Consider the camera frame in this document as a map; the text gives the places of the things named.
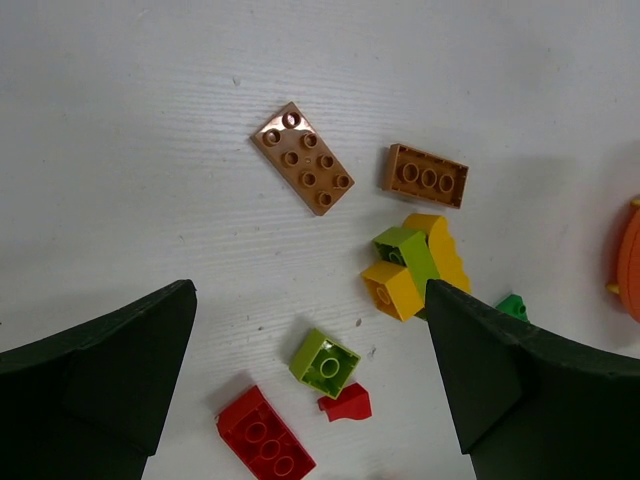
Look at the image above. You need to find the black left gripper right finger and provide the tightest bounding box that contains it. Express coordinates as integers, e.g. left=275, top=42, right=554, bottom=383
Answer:
left=426, top=280, right=639, bottom=479

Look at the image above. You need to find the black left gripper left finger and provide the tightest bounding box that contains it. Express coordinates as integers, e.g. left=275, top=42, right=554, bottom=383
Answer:
left=1, top=280, right=197, bottom=479

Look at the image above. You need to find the dark green lego plate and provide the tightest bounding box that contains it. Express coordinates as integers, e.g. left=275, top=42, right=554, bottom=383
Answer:
left=495, top=294, right=529, bottom=323

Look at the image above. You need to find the red rectangular lego brick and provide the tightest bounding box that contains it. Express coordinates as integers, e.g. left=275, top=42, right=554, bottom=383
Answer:
left=217, top=385, right=317, bottom=480

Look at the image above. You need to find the small red sloped lego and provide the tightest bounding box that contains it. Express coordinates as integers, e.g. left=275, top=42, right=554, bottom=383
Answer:
left=317, top=383, right=373, bottom=422

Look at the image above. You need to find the lime green square lego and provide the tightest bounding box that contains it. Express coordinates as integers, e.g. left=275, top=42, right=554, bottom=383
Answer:
left=289, top=328, right=361, bottom=400

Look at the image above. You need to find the yellow curved lego piece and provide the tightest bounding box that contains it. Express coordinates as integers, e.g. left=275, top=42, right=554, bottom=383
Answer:
left=403, top=213, right=472, bottom=294

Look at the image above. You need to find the yellow square lego brick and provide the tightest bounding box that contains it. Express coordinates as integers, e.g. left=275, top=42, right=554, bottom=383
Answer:
left=360, top=261, right=424, bottom=322

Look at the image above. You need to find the orange round divided container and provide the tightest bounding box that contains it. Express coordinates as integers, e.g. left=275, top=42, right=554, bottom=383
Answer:
left=606, top=197, right=639, bottom=322

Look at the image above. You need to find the lime green long lego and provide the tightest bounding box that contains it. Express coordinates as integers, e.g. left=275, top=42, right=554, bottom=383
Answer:
left=373, top=227, right=440, bottom=321

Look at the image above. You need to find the brown upside-down lego plate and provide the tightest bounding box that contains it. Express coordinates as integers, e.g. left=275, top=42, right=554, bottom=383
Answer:
left=381, top=143, right=469, bottom=209

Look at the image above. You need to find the brown studded lego plate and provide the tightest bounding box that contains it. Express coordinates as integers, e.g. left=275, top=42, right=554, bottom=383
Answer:
left=251, top=102, right=355, bottom=216

